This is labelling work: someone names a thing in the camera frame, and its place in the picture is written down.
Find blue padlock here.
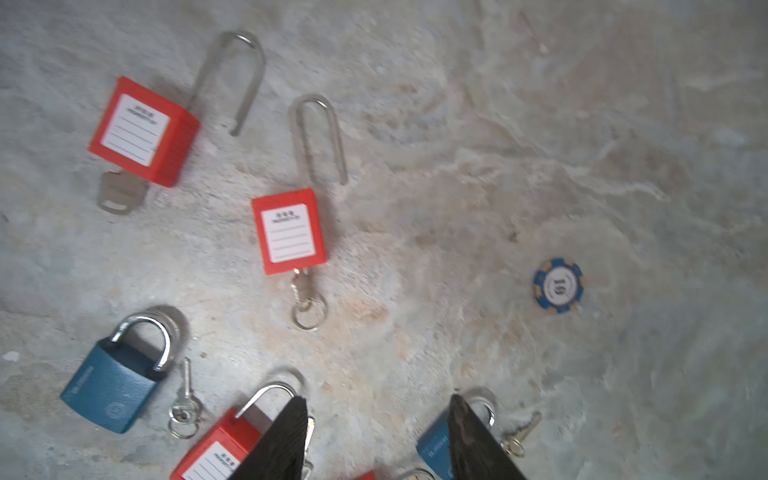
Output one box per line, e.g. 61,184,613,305
416,395,497,479
60,310,180,434

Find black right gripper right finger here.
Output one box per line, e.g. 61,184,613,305
448,393,526,480

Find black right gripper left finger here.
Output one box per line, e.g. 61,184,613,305
229,396,309,480

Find keys of blue padlock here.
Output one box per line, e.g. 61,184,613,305
167,357,202,440

